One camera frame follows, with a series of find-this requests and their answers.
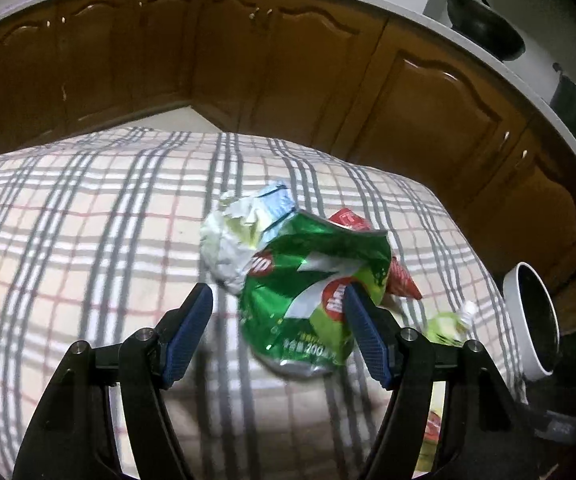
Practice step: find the white bowl with dark interior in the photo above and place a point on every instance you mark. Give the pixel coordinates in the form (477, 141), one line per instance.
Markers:
(517, 340)

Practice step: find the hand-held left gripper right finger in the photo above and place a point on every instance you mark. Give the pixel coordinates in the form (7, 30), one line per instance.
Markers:
(367, 340)

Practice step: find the green snack bag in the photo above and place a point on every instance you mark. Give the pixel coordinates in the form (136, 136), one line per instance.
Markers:
(298, 270)

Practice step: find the yellow green snack wrapper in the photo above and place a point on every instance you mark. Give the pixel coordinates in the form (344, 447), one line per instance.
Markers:
(431, 410)

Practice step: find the red cone wrapper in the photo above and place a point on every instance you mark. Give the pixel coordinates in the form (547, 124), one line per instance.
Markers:
(402, 282)

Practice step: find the black wok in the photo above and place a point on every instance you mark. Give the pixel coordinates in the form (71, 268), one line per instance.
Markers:
(487, 32)

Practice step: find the brown wooden base cabinets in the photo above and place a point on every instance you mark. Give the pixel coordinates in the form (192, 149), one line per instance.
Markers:
(278, 75)

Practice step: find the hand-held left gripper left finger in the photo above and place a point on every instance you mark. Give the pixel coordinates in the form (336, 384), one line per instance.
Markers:
(188, 332)

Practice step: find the blue white small packet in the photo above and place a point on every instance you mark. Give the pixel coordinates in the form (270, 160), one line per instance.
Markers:
(278, 205)

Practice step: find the checked tablecloth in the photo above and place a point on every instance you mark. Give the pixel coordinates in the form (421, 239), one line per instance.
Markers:
(93, 220)

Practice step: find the black stock pot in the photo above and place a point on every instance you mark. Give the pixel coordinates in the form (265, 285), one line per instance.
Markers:
(572, 105)

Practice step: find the white crumpled paper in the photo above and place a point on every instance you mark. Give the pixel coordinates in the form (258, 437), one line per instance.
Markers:
(223, 255)

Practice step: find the light green capped pouch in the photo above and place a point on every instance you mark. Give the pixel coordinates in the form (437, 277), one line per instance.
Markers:
(442, 325)

